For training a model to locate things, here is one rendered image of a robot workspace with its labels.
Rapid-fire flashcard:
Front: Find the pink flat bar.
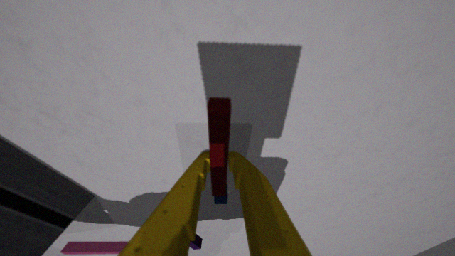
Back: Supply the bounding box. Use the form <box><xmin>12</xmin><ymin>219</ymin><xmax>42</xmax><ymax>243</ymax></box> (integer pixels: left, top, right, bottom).
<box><xmin>60</xmin><ymin>242</ymin><xmax>128</xmax><ymax>255</ymax></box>

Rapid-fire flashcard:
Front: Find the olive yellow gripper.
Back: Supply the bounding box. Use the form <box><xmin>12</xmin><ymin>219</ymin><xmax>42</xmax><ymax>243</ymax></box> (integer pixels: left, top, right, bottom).
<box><xmin>118</xmin><ymin>151</ymin><xmax>312</xmax><ymax>256</ymax></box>

